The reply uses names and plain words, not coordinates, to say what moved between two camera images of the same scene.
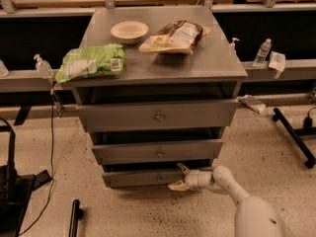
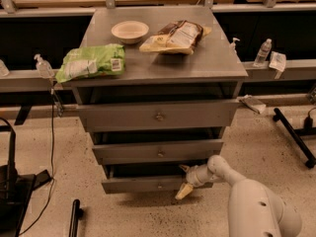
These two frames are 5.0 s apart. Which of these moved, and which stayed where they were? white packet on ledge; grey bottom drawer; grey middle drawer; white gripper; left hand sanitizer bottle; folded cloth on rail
Moved: white gripper; grey bottom drawer
Stayed: grey middle drawer; folded cloth on rail; white packet on ledge; left hand sanitizer bottle
